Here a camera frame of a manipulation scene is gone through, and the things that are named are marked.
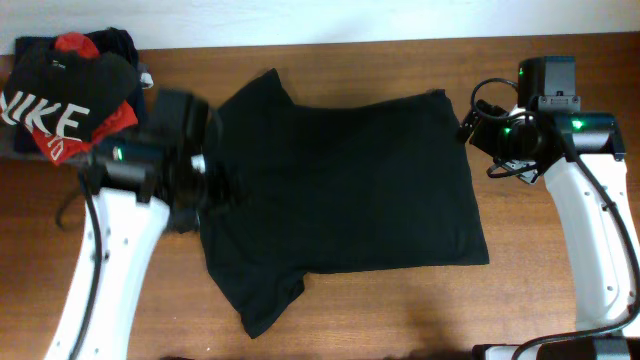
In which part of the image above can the red folded t-shirt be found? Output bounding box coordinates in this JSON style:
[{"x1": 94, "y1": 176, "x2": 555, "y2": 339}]
[{"x1": 31, "y1": 33, "x2": 145, "y2": 165}]

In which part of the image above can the grey folded t-shirt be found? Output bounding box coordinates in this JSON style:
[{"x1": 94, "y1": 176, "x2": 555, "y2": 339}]
[{"x1": 0, "y1": 62, "x2": 155, "y2": 161}]

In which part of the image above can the black Sydrogen t-shirt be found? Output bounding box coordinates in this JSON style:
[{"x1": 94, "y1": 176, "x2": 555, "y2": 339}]
[{"x1": 199, "y1": 70, "x2": 489, "y2": 338}]

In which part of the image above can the navy folded t-shirt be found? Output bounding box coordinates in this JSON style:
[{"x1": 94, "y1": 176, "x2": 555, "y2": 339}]
[{"x1": 11, "y1": 27, "x2": 152, "y2": 154}]

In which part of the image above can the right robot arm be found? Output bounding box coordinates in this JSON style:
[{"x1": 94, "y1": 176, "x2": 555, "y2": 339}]
[{"x1": 458, "y1": 56, "x2": 639, "y2": 359}]

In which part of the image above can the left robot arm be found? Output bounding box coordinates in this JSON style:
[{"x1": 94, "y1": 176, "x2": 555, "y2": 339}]
[{"x1": 46, "y1": 89, "x2": 238, "y2": 359}]

